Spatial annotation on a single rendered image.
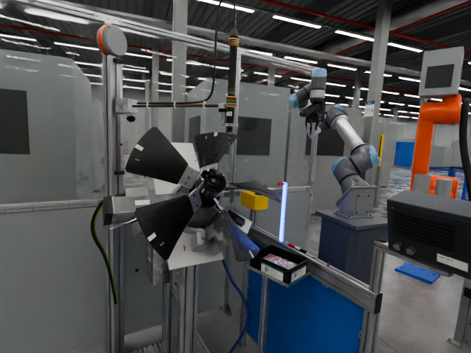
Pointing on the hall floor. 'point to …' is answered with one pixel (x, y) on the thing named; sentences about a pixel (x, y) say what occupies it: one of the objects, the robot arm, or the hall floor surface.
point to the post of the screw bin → (263, 314)
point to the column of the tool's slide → (115, 323)
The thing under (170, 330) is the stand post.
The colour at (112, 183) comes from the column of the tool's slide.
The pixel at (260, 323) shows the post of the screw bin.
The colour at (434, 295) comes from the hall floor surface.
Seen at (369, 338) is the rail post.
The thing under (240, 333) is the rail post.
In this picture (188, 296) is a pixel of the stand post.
